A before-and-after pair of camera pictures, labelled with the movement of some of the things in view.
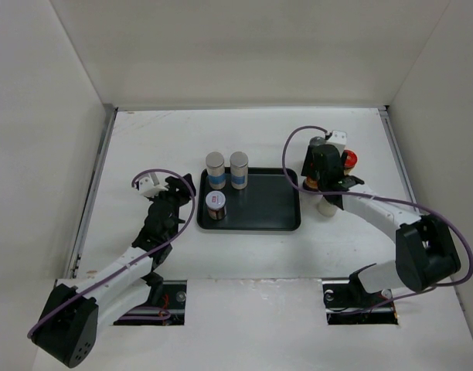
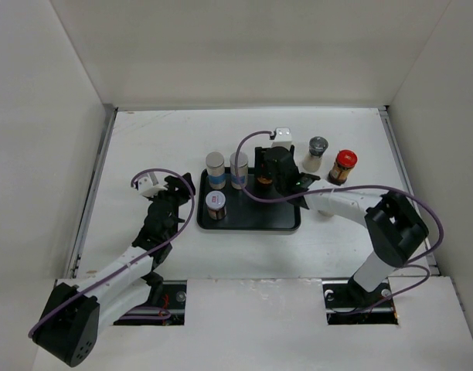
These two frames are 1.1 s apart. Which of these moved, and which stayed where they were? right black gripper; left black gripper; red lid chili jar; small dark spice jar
Moved: red lid chili jar; right black gripper
Stayed: small dark spice jar; left black gripper
